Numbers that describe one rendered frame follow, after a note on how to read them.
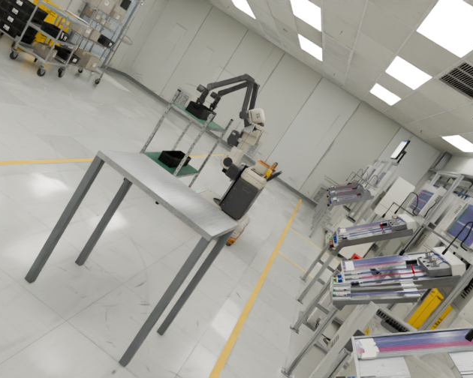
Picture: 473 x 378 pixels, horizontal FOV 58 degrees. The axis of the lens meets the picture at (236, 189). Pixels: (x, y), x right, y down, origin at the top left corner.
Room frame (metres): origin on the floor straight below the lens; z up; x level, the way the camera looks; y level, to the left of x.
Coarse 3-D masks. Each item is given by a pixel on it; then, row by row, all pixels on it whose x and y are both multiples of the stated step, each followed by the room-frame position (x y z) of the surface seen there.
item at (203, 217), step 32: (96, 160) 1.96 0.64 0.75; (128, 160) 2.10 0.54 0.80; (160, 192) 1.94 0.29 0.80; (192, 192) 2.28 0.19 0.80; (64, 224) 1.96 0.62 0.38; (192, 224) 1.85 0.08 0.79; (224, 224) 2.10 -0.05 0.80; (192, 256) 1.83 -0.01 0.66; (192, 288) 2.23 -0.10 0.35; (128, 352) 1.83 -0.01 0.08
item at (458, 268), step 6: (438, 252) 3.02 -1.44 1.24; (450, 252) 2.98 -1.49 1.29; (444, 258) 2.85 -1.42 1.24; (450, 258) 2.83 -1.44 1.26; (456, 258) 2.81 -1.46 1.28; (450, 264) 2.70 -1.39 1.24; (456, 264) 2.68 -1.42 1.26; (462, 264) 2.67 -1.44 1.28; (456, 270) 2.67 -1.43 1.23; (462, 270) 2.67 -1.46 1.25
